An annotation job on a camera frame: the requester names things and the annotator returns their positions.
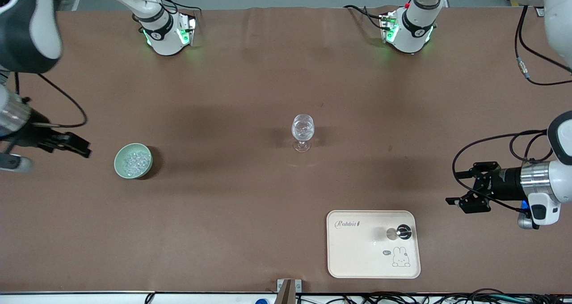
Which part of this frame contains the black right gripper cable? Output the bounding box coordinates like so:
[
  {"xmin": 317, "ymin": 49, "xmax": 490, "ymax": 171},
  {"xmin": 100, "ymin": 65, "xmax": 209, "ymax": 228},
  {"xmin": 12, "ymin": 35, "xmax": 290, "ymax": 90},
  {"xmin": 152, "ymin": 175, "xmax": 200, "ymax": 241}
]
[{"xmin": 13, "ymin": 72, "xmax": 88, "ymax": 129}]

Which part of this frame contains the silver table edge bracket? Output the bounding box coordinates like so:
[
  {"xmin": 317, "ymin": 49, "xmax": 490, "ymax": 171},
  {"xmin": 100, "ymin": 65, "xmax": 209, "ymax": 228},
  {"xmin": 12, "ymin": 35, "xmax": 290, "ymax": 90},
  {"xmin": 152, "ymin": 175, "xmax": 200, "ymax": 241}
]
[{"xmin": 276, "ymin": 279, "xmax": 303, "ymax": 304}]

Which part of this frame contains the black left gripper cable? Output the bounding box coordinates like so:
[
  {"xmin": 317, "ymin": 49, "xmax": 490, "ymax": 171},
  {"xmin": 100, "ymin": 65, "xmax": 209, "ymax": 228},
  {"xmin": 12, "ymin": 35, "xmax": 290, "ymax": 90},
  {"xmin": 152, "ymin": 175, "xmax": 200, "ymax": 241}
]
[{"xmin": 451, "ymin": 130, "xmax": 555, "ymax": 213}]

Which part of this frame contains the black arm base cable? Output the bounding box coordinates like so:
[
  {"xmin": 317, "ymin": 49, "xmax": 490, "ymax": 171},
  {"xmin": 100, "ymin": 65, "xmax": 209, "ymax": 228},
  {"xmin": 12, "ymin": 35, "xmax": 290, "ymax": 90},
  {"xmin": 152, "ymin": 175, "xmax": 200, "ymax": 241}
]
[
  {"xmin": 343, "ymin": 4, "xmax": 389, "ymax": 30},
  {"xmin": 143, "ymin": 0, "xmax": 202, "ymax": 25}
]

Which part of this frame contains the pale green bowl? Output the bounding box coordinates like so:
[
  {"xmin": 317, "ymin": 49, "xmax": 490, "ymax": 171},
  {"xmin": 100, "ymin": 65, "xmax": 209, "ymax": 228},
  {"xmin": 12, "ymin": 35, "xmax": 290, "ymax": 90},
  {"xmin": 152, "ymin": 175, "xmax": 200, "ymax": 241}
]
[{"xmin": 114, "ymin": 143, "xmax": 153, "ymax": 179}]

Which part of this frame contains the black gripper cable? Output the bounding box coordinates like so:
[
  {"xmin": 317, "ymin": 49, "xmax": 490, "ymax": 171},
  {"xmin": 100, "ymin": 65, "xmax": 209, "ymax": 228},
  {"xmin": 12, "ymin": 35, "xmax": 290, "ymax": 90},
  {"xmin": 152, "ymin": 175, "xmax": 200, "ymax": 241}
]
[
  {"xmin": 13, "ymin": 72, "xmax": 88, "ymax": 129},
  {"xmin": 451, "ymin": 130, "xmax": 555, "ymax": 213}
]

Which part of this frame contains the clear wine glass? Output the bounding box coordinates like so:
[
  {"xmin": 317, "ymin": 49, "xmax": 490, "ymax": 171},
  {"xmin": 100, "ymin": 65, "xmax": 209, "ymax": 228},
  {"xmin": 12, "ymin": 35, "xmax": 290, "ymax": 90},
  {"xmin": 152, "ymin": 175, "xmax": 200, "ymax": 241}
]
[{"xmin": 291, "ymin": 114, "xmax": 315, "ymax": 152}]

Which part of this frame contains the cream rabbit print tray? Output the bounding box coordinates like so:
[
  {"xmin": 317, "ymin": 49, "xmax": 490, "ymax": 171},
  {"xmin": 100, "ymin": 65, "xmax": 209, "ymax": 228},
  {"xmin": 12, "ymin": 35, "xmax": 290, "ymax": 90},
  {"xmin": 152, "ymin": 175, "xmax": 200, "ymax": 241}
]
[{"xmin": 326, "ymin": 210, "xmax": 421, "ymax": 279}]

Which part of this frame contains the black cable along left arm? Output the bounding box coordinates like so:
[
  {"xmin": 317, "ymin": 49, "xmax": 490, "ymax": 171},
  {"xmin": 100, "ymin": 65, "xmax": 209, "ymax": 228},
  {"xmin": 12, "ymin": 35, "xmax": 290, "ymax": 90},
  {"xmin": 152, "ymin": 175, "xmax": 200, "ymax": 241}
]
[{"xmin": 514, "ymin": 4, "xmax": 572, "ymax": 86}]

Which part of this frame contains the clear ice cube pile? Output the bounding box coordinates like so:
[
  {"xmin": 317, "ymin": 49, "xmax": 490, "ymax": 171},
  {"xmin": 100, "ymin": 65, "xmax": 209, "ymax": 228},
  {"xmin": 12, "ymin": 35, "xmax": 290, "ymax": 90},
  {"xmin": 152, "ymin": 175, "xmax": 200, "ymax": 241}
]
[{"xmin": 123, "ymin": 151, "xmax": 150, "ymax": 176}]

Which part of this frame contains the silver metal jigger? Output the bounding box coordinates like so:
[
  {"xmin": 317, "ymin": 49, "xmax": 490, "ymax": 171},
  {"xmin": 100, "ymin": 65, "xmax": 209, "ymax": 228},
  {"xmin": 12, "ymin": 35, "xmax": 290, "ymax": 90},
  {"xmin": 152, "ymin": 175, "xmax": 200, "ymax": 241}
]
[{"xmin": 387, "ymin": 224, "xmax": 412, "ymax": 241}]

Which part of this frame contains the black cable bundle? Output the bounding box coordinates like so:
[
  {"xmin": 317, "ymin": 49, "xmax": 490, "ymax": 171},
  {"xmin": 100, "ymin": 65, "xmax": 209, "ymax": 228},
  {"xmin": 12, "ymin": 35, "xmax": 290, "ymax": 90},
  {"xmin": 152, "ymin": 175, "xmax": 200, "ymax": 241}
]
[{"xmin": 295, "ymin": 288, "xmax": 572, "ymax": 304}]

